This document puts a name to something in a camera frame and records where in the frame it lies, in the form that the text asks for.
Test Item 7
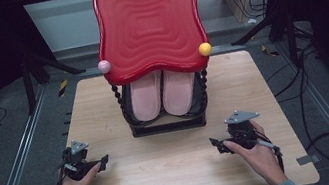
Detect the yellow and black tape strip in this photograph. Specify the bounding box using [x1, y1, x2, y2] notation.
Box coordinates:
[55, 78, 72, 98]
[260, 42, 281, 59]

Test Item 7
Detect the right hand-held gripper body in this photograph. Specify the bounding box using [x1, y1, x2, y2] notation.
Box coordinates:
[222, 106, 267, 154]

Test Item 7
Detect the person's right hand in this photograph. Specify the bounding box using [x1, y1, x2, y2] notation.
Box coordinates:
[220, 115, 290, 185]

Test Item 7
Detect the right hand-held gripper cable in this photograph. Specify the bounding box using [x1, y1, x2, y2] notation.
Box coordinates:
[256, 135, 287, 178]

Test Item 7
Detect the grey tape piece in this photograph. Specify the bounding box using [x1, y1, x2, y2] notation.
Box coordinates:
[296, 153, 321, 167]

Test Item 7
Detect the red and black two-tier rack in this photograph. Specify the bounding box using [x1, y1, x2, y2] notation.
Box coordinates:
[87, 0, 226, 143]

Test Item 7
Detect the pink slipper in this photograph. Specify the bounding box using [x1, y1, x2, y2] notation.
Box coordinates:
[157, 63, 202, 119]
[125, 69, 170, 124]

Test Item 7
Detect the black metal stand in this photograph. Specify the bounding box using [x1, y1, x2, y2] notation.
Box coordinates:
[227, 9, 305, 78]
[16, 40, 93, 117]

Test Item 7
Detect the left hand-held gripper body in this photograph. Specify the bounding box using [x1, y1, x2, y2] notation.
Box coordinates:
[56, 137, 101, 184]

